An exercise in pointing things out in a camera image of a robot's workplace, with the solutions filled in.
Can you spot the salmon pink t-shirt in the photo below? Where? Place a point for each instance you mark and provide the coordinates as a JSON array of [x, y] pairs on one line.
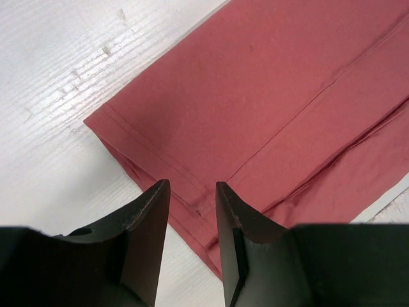
[[300, 106]]

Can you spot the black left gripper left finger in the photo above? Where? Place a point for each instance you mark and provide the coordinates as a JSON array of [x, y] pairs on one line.
[[114, 261]]

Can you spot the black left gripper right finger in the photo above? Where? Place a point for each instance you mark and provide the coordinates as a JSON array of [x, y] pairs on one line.
[[266, 264]]

